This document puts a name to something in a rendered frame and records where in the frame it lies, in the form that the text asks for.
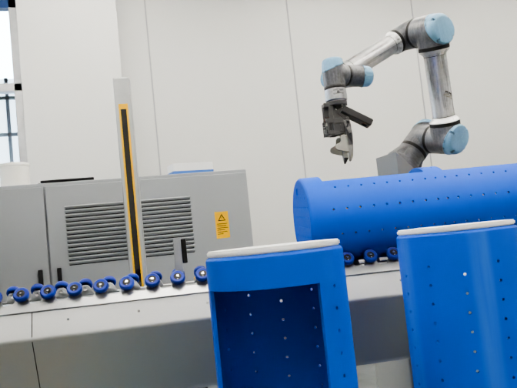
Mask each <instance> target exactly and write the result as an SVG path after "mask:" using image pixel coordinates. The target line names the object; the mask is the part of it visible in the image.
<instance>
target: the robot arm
mask: <svg viewBox="0 0 517 388"><path fill-rule="evenodd" d="M454 34H455V28H454V25H453V23H452V20H451V19H450V17H448V16H447V15H445V14H443V13H432V14H429V15H424V16H421V17H418V18H411V19H409V20H408V21H406V22H403V23H402V24H401V25H399V26H397V27H395V28H394V29H393V30H391V31H389V32H387V33H386V34H385V37H384V38H382V39H381V40H379V41H377V42H376V43H374V44H373V45H371V46H369V47H368V48H366V49H364V50H363V51H361V52H360V53H358V54H356V55H354V56H352V57H351V58H350V59H348V60H346V61H344V62H343V61H342V58H341V57H338V56H333V57H329V58H326V59H324V60H323V61H322V74H321V78H320V81H321V84H322V86H323V87H324V90H325V102H326V103H323V105H322V117H323V123H322V128H323V135H324V138H328V137H330V138H334V137H336V136H340V138H337V139H336V144H335V146H333V147H332V148H330V153H331V154H334V155H339V156H342V158H343V162H344V164H346V163H347V161H348V159H349V161H350V162H351V161H352V157H353V137H352V127H351V122H350V120H351V121H353V122H355V123H357V124H359V125H361V126H363V127H365V128H368V127H369V126H370V125H371V124H372V122H373V119H371V118H369V117H368V116H366V115H363V114H362V113H360V112H357V111H355V110H354V109H351V108H349V107H348V106H347V105H348V104H347V93H346V88H351V87H361V88H362V87H368V86H370V85H371V84H372V81H373V79H374V77H373V76H374V73H373V71H372V68H373V67H374V66H376V65H377V64H379V63H380V62H382V61H384V60H386V59H387V58H389V57H390V56H392V55H398V54H400V53H402V52H404V51H407V50H410V49H418V50H419V54H420V55H421V56H422V57H423V58H424V63H425V73H426V78H427V84H428V89H429V99H430V104H431V110H432V120H431V119H421V120H419V121H418V122H417V123H416V124H415V125H414V126H413V127H412V130H411V131H410V132H409V134H408V135H407V136H406V137H405V139H404V140H403V141H402V143H401V144H400V146H398V147H397V148H395V149H394V150H392V151H391V152H390V153H393V152H397V153H398V154H399V155H400V156H401V157H402V158H403V159H404V160H405V161H406V162H407V163H408V164H409V165H411V166H412V167H413V168H421V167H422V163H423V161H424V160H425V158H426V157H427V156H428V154H429V153H433V154H446V155H455V154H459V153H460V152H462V151H463V150H464V149H465V147H466V146H467V144H468V141H469V131H468V129H467V128H466V127H465V126H464V125H462V124H461V122H460V118H459V117H458V116H457V115H456V114H455V108H454V102H453V97H452V87H451V81H450V75H449V64H448V59H447V51H448V50H449V48H450V44H449V43H450V42H451V40H452V39H453V36H454ZM324 130H325V131H324ZM390 153H389V154H390ZM348 154H349V156H348Z"/></svg>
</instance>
